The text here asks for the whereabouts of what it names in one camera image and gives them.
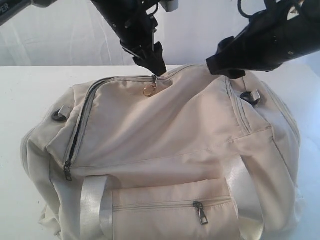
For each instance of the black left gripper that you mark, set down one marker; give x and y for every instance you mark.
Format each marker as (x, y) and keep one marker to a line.
(135, 29)

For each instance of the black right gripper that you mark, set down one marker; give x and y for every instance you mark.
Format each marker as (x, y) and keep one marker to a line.
(286, 30)

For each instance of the metal ring zipper pull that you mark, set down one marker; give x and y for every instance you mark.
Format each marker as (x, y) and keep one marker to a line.
(150, 89)

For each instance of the beige duffel bag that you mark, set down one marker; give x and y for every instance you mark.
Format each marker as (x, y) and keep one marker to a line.
(204, 158)

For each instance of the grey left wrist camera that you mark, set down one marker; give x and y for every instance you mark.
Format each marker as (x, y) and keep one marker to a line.
(169, 5)

